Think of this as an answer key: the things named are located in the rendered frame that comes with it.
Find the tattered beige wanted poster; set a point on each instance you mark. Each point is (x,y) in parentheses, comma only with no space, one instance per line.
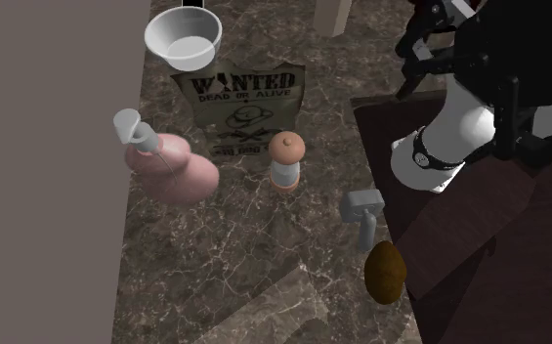
(251,102)

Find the brown potato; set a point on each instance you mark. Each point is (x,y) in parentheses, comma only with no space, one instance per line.
(385,274)

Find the beige block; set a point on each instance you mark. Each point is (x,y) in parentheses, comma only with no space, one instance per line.
(332,16)

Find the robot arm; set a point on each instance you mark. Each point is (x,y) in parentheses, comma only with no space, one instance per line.
(461,124)

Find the pink soap dispenser grey pump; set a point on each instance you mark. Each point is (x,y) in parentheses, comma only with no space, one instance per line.
(180,171)

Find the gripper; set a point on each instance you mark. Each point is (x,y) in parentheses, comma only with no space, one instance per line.
(523,43)

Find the wooden pepper mill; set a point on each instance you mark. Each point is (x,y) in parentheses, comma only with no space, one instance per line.
(285,164)

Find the grey brush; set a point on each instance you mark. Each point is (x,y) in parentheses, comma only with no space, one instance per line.
(362,205)

